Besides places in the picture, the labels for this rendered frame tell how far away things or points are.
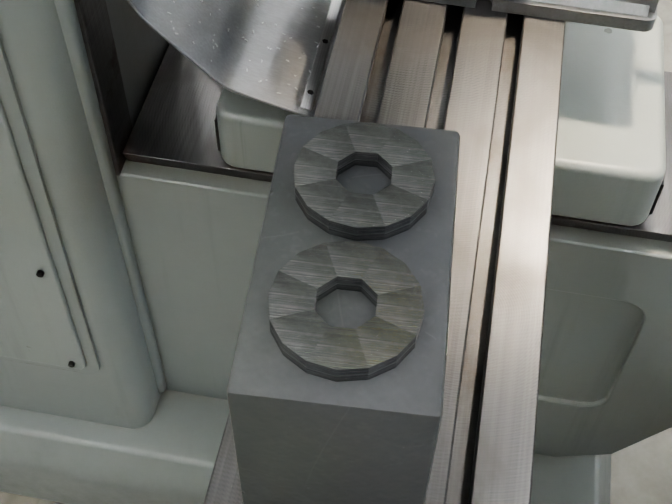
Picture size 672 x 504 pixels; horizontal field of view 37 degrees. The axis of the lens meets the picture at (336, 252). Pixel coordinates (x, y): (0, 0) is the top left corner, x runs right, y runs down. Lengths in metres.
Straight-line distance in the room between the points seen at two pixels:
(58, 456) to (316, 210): 1.10
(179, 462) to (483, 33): 0.85
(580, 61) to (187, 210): 0.50
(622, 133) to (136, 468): 0.91
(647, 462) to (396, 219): 1.31
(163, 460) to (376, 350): 1.06
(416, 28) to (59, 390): 0.84
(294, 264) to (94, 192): 0.65
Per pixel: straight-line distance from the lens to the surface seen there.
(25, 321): 1.44
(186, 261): 1.33
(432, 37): 1.04
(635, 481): 1.85
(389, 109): 0.96
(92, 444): 1.62
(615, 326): 1.31
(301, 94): 1.07
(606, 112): 1.16
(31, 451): 1.68
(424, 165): 0.64
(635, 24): 1.09
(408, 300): 0.58
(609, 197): 1.13
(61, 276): 1.33
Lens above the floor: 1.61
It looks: 53 degrees down
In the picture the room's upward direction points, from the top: 1 degrees clockwise
